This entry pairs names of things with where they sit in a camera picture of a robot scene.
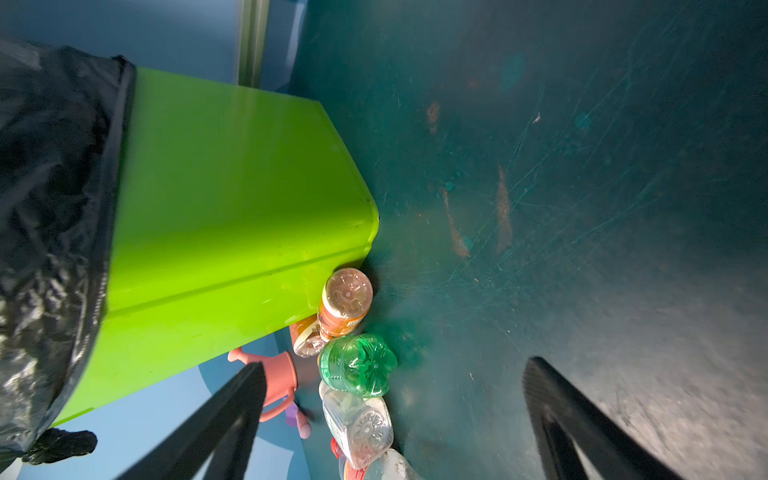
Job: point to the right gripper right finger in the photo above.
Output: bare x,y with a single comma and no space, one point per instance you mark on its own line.
566,423

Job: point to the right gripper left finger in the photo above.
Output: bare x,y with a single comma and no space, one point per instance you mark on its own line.
217,439

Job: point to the green plastic waste bin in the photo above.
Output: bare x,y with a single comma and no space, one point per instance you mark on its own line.
235,206

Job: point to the black bin liner bag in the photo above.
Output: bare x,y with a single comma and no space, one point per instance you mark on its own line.
64,118

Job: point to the purple toy shovel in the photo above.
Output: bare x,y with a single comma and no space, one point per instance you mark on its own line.
296,417

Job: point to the pink plastic watering can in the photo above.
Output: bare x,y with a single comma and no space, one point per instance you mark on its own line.
281,378

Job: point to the brown coffee drink bottle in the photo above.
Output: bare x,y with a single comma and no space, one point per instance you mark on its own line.
306,339

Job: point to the green label clear bottle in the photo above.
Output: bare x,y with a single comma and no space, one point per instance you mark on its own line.
362,427

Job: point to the green soda bottle yellow cap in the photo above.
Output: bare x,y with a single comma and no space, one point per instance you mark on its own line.
360,365

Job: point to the gold label brown bottle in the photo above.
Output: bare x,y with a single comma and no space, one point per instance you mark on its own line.
346,299

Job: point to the aluminium frame post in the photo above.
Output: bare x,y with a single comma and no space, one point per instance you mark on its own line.
253,20

